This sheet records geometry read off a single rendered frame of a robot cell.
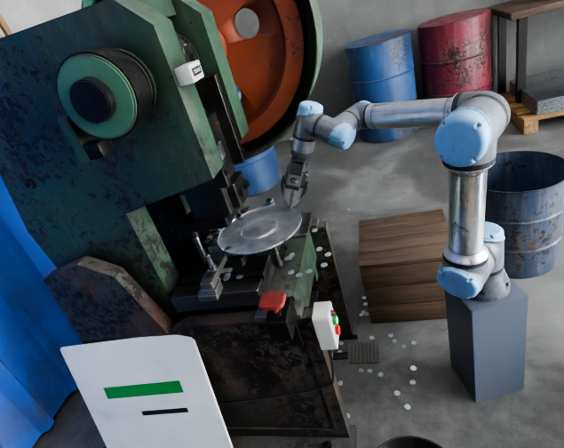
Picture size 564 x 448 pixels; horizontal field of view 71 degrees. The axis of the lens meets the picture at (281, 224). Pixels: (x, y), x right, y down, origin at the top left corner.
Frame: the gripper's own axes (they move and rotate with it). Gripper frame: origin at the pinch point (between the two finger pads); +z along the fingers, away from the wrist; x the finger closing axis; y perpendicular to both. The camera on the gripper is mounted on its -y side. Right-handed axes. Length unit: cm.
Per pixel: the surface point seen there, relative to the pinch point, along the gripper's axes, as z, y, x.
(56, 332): 101, 3, 101
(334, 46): -10, 320, -5
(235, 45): -43, 26, 30
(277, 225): 2.4, -10.1, 2.4
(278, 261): 13.3, -15.0, -0.4
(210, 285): 13.5, -33.0, 17.4
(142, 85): -42, -37, 35
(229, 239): 9.4, -14.1, 16.9
